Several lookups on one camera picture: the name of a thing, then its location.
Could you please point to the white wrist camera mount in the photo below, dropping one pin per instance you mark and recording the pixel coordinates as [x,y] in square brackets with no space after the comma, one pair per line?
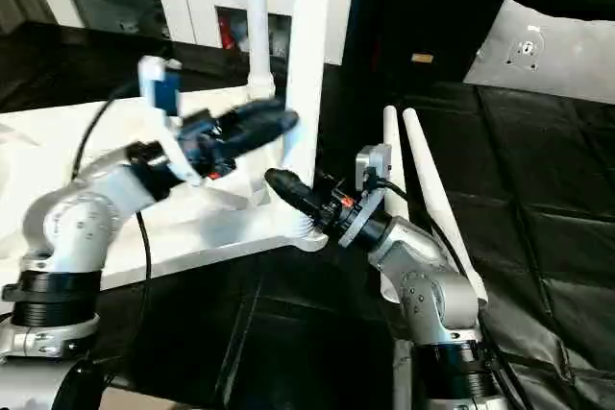
[168,112]
[373,165]

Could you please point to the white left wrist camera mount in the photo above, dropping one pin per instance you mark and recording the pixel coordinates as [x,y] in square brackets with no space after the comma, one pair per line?
[168,112]

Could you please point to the black work mat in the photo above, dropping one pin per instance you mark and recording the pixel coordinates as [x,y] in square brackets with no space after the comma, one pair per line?
[548,218]

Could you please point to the white plastic table top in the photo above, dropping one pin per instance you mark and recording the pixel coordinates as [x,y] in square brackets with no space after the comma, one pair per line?
[58,151]

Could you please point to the small yellow tag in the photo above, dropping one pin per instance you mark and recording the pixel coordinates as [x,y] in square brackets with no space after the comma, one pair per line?
[422,58]

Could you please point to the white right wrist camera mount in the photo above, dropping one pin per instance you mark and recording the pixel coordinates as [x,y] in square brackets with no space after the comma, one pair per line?
[373,165]

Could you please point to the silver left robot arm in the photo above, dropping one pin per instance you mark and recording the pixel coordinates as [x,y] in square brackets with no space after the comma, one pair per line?
[77,228]

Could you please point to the white padded sheet with fitting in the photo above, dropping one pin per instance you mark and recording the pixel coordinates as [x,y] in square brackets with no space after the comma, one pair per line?
[548,50]

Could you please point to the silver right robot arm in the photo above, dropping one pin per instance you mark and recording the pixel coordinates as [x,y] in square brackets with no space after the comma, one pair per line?
[423,285]

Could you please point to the white plastic table leg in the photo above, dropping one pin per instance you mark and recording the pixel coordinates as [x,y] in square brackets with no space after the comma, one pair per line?
[258,16]
[437,199]
[392,146]
[309,45]

